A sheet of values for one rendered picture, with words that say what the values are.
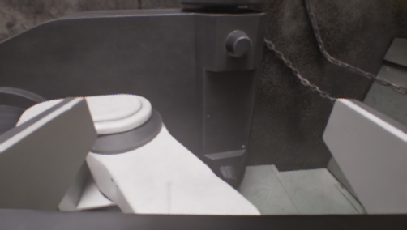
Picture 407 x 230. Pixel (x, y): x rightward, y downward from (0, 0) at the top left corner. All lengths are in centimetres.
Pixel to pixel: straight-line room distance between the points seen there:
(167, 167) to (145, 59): 24
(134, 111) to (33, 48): 24
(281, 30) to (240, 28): 30
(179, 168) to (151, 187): 5
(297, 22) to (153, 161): 59
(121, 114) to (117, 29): 18
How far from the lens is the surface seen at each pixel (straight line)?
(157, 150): 34
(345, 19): 84
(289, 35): 73
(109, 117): 35
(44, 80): 53
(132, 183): 30
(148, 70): 47
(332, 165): 118
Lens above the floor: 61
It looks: 57 degrees down
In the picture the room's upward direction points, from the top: 160 degrees clockwise
